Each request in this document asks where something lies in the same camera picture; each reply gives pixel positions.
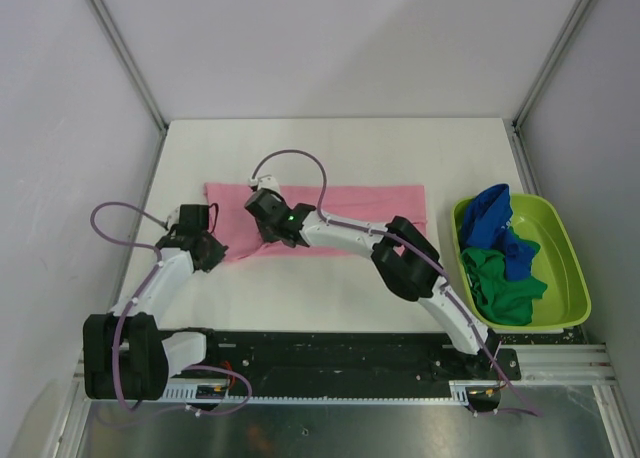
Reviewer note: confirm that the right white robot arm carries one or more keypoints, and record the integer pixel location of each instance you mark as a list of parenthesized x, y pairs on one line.
[(404, 258)]

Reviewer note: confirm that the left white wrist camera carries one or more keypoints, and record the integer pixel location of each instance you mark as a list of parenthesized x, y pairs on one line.
[(172, 218)]

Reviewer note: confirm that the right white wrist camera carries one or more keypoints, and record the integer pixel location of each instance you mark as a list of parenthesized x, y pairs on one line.
[(264, 182)]

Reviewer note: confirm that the grey slotted cable duct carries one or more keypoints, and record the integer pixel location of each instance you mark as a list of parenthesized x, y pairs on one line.
[(414, 390)]

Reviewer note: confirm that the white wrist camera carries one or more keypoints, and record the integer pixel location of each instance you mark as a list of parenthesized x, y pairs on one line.
[(172, 218), (264, 182)]

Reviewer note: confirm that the blue t shirt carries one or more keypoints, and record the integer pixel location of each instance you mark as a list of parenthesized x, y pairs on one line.
[(486, 225)]

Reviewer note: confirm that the lime green plastic basin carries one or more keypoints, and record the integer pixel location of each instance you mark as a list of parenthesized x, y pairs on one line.
[(566, 302)]

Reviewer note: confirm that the pink t shirt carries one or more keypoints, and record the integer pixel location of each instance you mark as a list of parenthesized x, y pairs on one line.
[(237, 229)]

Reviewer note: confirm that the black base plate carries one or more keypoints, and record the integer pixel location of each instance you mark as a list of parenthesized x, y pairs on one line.
[(269, 357)]

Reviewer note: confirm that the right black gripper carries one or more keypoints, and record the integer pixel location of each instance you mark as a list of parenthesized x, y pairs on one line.
[(266, 235)]

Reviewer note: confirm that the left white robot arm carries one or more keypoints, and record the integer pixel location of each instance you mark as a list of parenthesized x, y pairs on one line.
[(125, 355)]

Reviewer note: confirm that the left aluminium frame post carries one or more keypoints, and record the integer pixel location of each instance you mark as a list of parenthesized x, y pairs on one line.
[(116, 41)]

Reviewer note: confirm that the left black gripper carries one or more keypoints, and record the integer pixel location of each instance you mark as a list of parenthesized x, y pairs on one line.
[(216, 257)]

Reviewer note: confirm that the green t shirt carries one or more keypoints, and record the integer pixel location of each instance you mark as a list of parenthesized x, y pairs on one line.
[(498, 299)]

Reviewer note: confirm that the right aluminium frame post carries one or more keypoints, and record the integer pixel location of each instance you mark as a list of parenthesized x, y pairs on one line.
[(569, 31)]

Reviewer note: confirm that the aluminium frame post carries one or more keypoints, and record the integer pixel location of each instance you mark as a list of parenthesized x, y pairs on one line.
[(116, 41), (569, 31)]

